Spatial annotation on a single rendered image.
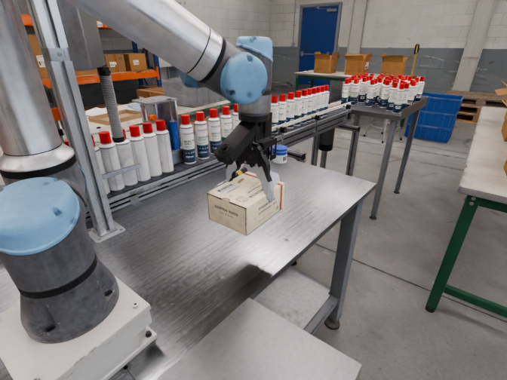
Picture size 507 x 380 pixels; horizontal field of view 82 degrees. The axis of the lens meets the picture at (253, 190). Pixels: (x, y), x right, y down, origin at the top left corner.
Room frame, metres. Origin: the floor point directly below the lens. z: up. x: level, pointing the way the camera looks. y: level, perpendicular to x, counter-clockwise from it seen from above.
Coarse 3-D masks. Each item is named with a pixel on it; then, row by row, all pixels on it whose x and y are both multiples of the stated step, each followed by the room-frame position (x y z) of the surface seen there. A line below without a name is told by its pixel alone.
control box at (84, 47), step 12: (60, 0) 0.75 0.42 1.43; (60, 12) 0.75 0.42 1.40; (72, 12) 0.75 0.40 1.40; (84, 12) 0.81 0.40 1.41; (72, 24) 0.75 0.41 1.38; (84, 24) 0.78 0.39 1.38; (96, 24) 0.90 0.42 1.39; (72, 36) 0.75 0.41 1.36; (84, 36) 0.76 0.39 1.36; (96, 36) 0.87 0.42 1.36; (72, 48) 0.75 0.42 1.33; (84, 48) 0.76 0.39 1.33; (96, 48) 0.84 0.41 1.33; (72, 60) 0.75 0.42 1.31; (84, 60) 0.75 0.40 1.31; (96, 60) 0.81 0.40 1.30
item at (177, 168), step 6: (210, 156) 1.25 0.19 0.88; (198, 162) 1.18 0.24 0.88; (204, 162) 1.18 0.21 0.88; (174, 168) 1.11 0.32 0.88; (180, 168) 1.11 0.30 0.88; (186, 168) 1.11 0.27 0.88; (162, 174) 1.05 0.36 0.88; (168, 174) 1.05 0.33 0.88; (150, 180) 1.00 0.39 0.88; (156, 180) 1.00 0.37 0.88; (132, 186) 0.95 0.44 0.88; (138, 186) 0.94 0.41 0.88; (114, 192) 0.90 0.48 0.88; (120, 192) 0.90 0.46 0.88; (108, 198) 0.86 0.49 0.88
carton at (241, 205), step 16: (240, 176) 0.72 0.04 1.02; (256, 176) 0.72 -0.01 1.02; (208, 192) 0.62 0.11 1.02; (224, 192) 0.62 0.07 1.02; (240, 192) 0.62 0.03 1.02; (256, 192) 0.62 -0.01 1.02; (208, 208) 0.62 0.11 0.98; (224, 208) 0.59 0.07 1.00; (240, 208) 0.56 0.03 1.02; (256, 208) 0.58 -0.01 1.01; (272, 208) 0.64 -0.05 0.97; (224, 224) 0.59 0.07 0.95; (240, 224) 0.56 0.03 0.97; (256, 224) 0.58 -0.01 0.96
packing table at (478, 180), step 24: (480, 120) 2.34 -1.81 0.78; (504, 120) 2.34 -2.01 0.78; (480, 144) 1.73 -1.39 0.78; (504, 144) 1.73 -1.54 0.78; (480, 168) 1.35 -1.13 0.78; (480, 192) 1.10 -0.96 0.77; (504, 192) 1.09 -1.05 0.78; (456, 240) 1.14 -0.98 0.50; (432, 288) 1.15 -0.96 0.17; (456, 288) 1.12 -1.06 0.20; (432, 312) 1.14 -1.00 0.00; (504, 312) 0.98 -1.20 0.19
